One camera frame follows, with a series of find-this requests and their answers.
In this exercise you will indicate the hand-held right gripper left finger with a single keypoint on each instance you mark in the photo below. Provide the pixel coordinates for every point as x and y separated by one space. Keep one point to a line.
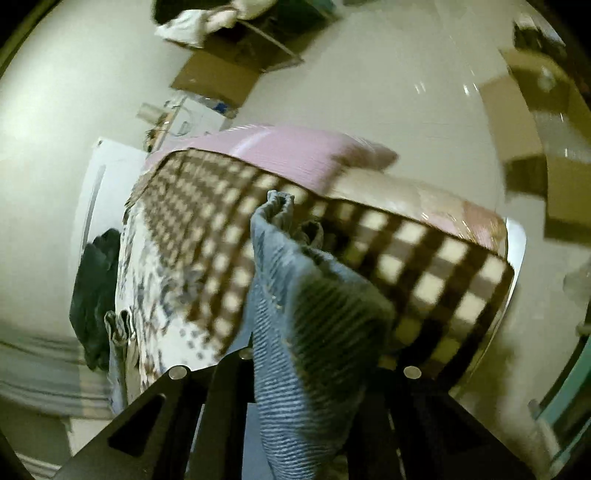
226 397

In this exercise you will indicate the floral bed sheet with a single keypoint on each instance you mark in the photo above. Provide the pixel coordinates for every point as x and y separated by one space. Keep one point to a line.
157 295

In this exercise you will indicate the white appliance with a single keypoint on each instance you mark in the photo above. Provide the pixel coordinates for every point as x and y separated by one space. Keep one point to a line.
184 120

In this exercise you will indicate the dark green cloth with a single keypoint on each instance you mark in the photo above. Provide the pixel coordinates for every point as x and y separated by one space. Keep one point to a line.
94 286

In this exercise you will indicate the open cardboard box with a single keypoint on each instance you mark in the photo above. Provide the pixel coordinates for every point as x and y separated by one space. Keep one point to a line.
540 129

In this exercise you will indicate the pink towel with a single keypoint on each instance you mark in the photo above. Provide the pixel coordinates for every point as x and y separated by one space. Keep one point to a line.
295 154

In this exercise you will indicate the cardboard box with clothes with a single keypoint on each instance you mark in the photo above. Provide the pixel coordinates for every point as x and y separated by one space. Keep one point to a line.
258 32

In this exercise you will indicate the blue ribbed towel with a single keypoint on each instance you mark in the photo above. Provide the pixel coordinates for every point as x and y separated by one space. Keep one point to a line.
304 332

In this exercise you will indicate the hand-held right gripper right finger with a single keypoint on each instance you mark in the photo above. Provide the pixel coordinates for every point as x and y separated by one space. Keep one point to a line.
415 406

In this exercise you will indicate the white cloth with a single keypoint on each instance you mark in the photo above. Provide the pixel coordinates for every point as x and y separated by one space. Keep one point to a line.
194 23

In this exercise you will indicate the brown checkered blanket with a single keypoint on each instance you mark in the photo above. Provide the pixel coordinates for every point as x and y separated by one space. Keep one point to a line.
415 267

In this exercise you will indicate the flat brown cardboard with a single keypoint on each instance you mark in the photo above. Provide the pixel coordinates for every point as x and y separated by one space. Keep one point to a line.
214 78

